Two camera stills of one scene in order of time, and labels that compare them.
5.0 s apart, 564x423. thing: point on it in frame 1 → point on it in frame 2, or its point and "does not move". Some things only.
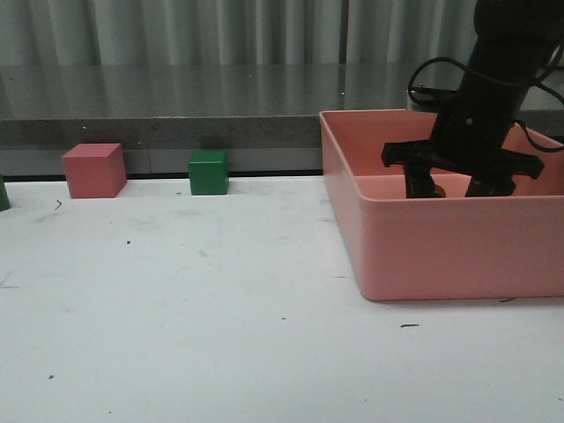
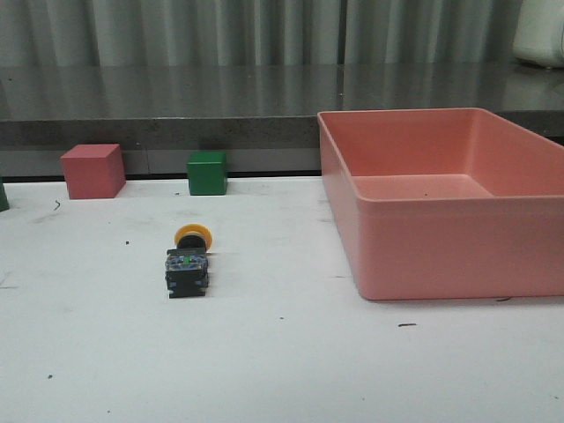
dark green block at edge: (4, 202) does not move
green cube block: (209, 172) does not move
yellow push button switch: (441, 191) → (187, 264)
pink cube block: (95, 170) does not move
